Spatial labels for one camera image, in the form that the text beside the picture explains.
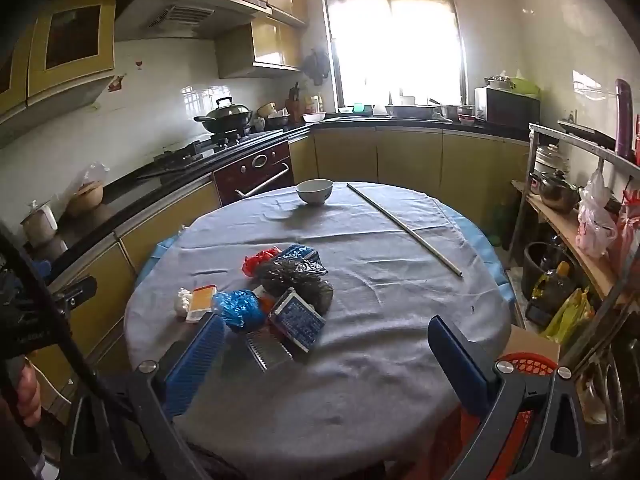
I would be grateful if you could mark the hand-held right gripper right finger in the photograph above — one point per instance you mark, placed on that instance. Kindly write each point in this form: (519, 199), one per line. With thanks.
(460, 365)

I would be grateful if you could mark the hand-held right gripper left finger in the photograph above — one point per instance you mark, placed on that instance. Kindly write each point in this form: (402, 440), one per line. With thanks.
(195, 365)

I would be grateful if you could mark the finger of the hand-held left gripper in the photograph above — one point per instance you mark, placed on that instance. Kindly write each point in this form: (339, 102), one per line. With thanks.
(75, 291)

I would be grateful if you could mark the white orange box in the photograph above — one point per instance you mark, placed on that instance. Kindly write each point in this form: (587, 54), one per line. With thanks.
(202, 302)

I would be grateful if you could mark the white tissue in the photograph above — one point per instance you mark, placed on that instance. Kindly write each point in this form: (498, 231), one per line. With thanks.
(182, 302)

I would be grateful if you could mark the blue plastic bag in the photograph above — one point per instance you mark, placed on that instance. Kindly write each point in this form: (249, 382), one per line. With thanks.
(237, 310)

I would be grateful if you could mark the red plastic basket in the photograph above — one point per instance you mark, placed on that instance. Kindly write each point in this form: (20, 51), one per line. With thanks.
(530, 362)

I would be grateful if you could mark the orange snack wrapper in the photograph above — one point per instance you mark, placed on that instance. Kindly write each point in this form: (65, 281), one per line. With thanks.
(266, 305)

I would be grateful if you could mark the blue patterned packet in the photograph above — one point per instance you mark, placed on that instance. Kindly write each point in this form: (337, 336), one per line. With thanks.
(295, 320)
(300, 251)

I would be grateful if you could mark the red plastic bag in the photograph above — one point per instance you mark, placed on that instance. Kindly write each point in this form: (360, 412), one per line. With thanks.
(255, 262)

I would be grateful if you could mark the black plastic bag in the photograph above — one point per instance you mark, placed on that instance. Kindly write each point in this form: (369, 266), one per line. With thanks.
(290, 275)

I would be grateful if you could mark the person's left hand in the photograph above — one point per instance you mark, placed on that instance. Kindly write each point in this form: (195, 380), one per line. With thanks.
(27, 392)

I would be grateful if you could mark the cardboard box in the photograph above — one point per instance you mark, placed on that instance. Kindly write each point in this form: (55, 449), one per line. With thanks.
(530, 342)

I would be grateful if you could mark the white container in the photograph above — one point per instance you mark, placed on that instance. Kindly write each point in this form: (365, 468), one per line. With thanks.
(39, 225)

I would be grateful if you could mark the blue table cover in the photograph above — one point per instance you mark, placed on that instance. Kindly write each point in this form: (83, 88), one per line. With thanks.
(157, 255)

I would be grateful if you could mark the plastic wrapped bowl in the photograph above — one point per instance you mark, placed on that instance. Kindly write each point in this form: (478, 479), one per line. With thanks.
(87, 195)

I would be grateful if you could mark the yellow plastic bag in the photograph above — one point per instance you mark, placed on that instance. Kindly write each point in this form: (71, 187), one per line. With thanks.
(567, 315)

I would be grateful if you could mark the cooking oil bottle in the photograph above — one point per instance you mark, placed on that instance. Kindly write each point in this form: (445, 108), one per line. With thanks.
(552, 290)

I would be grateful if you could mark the black bucket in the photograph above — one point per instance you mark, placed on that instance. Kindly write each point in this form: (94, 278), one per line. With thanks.
(532, 270)

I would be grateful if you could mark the long wooden stick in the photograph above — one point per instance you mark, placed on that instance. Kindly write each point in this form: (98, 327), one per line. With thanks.
(405, 230)

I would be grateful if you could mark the green bottle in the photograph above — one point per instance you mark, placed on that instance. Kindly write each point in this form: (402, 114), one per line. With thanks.
(500, 222)

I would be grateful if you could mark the metal shelf rack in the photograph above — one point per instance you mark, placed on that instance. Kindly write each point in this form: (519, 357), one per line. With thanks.
(525, 195)

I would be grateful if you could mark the gas stove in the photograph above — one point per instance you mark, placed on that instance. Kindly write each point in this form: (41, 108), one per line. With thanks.
(200, 152)

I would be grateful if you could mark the pink white plastic bag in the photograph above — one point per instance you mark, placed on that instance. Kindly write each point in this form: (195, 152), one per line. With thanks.
(595, 225)

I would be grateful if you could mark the steel pot with lid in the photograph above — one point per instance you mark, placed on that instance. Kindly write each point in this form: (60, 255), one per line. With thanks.
(557, 195)

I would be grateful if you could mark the maroon oven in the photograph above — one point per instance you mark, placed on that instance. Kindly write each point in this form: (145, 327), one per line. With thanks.
(255, 170)

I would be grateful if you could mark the red shopping bag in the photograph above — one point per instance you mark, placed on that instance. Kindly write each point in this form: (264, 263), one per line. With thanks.
(627, 240)

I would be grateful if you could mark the white ceramic bowl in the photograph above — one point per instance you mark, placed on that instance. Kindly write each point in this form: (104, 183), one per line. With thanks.
(314, 192)

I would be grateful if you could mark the yellow base cabinets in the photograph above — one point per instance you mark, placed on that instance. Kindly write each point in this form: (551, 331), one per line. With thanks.
(410, 160)

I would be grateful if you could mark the stacked steel steamer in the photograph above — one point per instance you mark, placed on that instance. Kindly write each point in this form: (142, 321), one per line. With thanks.
(550, 160)

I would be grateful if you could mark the black wok with lid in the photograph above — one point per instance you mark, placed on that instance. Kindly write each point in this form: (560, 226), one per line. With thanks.
(227, 115)

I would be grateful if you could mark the yellow glass door cabinet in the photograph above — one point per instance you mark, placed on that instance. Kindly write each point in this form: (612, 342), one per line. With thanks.
(70, 45)

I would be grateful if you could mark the microwave oven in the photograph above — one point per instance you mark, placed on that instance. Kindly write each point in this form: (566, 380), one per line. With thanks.
(510, 107)

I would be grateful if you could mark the black induction cooker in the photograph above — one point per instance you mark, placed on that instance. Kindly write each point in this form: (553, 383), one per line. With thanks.
(585, 132)

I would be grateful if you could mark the stack of yellow bowls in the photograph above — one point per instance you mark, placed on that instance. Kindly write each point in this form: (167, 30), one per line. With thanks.
(267, 109)

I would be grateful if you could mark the teal plastic box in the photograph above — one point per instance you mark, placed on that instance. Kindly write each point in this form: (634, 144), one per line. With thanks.
(361, 107)

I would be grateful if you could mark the knife block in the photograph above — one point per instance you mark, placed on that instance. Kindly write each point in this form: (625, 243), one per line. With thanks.
(295, 105)

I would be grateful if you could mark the seasoning bottles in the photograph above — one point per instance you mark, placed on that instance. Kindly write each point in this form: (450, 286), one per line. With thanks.
(312, 102)

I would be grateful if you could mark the purple bottle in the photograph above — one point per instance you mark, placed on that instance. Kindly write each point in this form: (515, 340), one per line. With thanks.
(624, 120)

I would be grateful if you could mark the range hood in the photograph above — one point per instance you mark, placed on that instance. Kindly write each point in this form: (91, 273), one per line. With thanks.
(185, 15)

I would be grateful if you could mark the hanging dark bag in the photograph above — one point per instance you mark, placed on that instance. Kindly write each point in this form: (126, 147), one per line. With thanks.
(316, 65)

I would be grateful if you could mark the window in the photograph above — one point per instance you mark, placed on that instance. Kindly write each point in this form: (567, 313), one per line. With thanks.
(395, 40)

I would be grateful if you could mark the red wall sticker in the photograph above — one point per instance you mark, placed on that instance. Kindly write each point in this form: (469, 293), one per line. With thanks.
(117, 83)

